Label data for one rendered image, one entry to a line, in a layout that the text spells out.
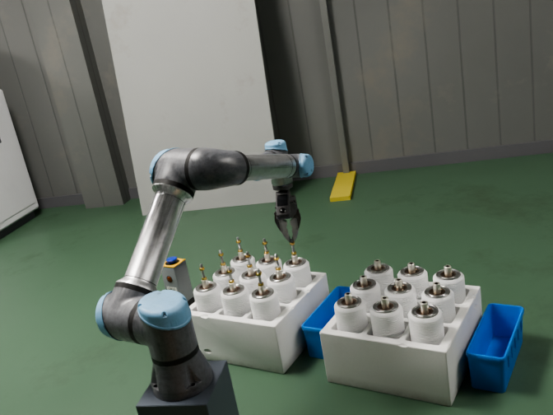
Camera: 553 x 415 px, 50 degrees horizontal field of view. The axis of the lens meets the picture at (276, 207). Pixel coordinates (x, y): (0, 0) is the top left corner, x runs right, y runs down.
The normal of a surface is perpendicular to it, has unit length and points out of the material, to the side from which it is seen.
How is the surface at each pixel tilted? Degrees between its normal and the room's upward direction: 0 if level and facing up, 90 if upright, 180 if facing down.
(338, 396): 0
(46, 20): 90
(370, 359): 90
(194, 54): 82
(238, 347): 90
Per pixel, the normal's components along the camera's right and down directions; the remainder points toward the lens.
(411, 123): -0.18, 0.34
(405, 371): -0.50, 0.36
